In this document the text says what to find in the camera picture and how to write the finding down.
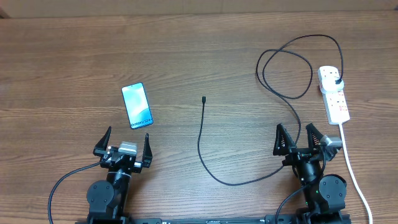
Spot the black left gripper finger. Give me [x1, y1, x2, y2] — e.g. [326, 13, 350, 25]
[142, 133, 153, 168]
[93, 126, 111, 157]

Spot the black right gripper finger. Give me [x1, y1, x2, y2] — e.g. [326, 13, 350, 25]
[305, 123, 324, 149]
[273, 123, 296, 156]

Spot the black USB charging cable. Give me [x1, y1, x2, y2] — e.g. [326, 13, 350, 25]
[197, 34, 345, 187]

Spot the blue Galaxy smartphone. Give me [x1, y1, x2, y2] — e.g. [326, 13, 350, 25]
[121, 82, 154, 129]

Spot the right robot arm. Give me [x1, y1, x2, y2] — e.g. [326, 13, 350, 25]
[266, 123, 351, 224]

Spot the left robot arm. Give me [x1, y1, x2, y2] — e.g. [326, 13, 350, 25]
[86, 128, 153, 223]

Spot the white charger plug adapter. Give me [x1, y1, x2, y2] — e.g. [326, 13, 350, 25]
[320, 77, 345, 94]

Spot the white power strip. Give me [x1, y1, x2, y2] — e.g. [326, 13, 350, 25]
[317, 66, 350, 125]

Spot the white power strip cord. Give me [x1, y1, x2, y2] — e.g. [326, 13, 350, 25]
[338, 123, 374, 224]

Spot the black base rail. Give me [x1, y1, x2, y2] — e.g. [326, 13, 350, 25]
[74, 213, 352, 224]

